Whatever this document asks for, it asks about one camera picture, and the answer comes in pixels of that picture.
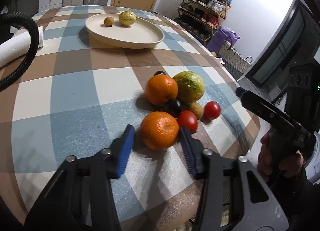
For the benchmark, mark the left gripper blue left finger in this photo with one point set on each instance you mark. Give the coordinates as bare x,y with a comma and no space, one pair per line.
121,148

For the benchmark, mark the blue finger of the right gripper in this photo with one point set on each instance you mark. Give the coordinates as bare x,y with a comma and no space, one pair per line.
240,91
268,112

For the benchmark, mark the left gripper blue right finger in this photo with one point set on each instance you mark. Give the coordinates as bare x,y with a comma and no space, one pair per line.
192,150

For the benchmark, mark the red tomato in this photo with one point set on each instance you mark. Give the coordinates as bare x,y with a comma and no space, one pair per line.
212,110
188,119

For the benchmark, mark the orange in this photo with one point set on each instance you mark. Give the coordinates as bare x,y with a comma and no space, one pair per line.
159,130
160,89

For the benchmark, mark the small brown longan fruit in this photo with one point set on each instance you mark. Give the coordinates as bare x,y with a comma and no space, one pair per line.
196,109

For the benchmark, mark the dark plum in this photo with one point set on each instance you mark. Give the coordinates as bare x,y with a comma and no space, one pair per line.
160,73
173,107

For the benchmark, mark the large yellow-green guava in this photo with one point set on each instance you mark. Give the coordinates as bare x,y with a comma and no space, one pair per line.
191,86

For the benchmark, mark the small yellow-green guava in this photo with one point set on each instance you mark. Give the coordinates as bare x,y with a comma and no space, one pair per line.
127,18

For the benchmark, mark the woven laundry basket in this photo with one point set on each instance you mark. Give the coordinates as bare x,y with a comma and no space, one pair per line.
232,56

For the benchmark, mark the dark television screen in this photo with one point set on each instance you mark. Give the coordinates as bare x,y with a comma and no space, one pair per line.
296,42

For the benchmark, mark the purple bag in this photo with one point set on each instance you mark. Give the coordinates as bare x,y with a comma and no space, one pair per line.
218,39

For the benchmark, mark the checkered tablecloth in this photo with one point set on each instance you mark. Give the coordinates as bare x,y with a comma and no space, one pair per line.
79,95

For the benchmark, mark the wooden shoe rack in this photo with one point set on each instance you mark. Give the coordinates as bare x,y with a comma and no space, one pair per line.
202,18

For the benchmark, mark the cream round plate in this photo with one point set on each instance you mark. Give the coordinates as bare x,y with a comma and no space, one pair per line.
142,34

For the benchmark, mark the white paper towel roll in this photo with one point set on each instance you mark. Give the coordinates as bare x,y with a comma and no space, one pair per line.
15,47

